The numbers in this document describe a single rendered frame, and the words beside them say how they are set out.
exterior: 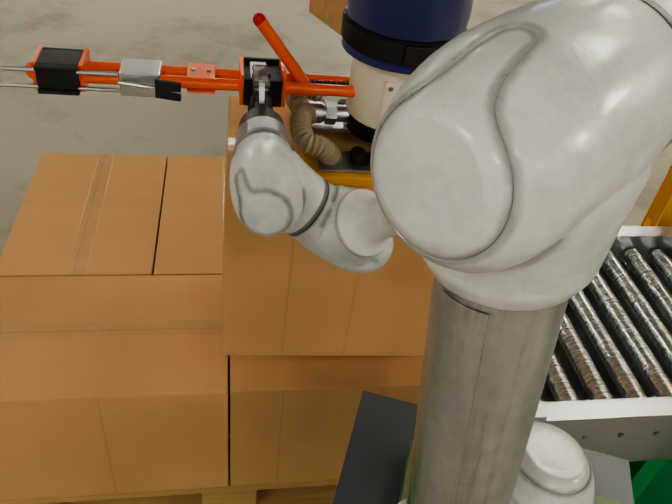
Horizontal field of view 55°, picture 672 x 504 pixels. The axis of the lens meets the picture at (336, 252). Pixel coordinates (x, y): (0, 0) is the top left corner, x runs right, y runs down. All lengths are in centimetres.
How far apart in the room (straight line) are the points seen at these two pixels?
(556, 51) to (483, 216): 10
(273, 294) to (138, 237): 73
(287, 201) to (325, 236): 11
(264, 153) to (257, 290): 41
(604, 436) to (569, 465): 78
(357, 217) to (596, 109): 61
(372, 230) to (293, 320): 45
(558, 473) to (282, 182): 51
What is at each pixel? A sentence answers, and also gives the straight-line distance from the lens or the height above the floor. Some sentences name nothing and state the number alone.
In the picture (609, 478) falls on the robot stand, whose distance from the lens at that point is 130.
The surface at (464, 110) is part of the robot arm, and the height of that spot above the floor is 159.
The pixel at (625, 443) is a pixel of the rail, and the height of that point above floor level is 49.
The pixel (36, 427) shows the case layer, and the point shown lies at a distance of 164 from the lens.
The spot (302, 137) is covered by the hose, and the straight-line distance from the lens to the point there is 118.
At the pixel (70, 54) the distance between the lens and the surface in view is 126.
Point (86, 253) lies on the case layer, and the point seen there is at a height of 54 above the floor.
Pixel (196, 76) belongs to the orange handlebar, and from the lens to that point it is 121.
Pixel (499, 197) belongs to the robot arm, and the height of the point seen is 155.
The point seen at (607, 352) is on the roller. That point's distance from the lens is 183.
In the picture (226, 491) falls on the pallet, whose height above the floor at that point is 13.
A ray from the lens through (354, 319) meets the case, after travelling 134.
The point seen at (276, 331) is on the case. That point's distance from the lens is 134.
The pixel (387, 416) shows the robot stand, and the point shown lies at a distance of 123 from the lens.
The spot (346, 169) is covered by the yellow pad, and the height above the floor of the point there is 109.
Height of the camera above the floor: 173
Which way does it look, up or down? 39 degrees down
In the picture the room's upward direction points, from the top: 8 degrees clockwise
